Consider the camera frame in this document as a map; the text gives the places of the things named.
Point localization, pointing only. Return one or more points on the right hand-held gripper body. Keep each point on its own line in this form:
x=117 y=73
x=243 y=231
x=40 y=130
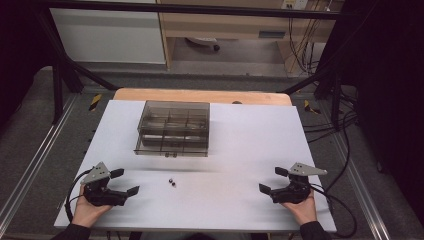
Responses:
x=295 y=193

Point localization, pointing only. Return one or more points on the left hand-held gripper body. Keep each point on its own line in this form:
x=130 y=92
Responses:
x=100 y=196

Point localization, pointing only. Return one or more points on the person's right hand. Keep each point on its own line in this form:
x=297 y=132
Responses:
x=305 y=211

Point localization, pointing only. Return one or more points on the person's left hand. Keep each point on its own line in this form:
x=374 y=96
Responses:
x=86 y=213

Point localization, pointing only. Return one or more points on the white table board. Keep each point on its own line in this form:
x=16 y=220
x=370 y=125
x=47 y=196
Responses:
x=250 y=150

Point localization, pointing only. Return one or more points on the yellow black tape strip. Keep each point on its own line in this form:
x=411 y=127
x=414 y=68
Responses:
x=310 y=107
x=95 y=102

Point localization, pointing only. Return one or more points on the transparent grey drawer box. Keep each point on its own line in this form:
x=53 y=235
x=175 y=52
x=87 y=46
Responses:
x=173 y=130

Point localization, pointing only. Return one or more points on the wooden table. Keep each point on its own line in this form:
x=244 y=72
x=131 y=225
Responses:
x=200 y=95

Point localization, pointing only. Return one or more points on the black curtain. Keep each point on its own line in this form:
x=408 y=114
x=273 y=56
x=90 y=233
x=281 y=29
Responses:
x=20 y=50
x=390 y=100

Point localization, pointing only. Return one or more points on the white cabinet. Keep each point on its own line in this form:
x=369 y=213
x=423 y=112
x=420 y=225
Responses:
x=110 y=36

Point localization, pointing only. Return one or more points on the office chair base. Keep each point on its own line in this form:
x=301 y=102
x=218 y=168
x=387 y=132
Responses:
x=205 y=41

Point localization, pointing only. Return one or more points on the wooden desk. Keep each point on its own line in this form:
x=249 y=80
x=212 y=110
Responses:
x=233 y=25

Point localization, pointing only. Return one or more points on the white power strip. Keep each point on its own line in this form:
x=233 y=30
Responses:
x=295 y=4

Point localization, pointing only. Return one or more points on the aluminium floor rail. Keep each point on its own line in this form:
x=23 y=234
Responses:
x=36 y=156
x=360 y=180

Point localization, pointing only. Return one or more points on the black metal frame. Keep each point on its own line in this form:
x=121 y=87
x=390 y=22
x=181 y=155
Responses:
x=200 y=8

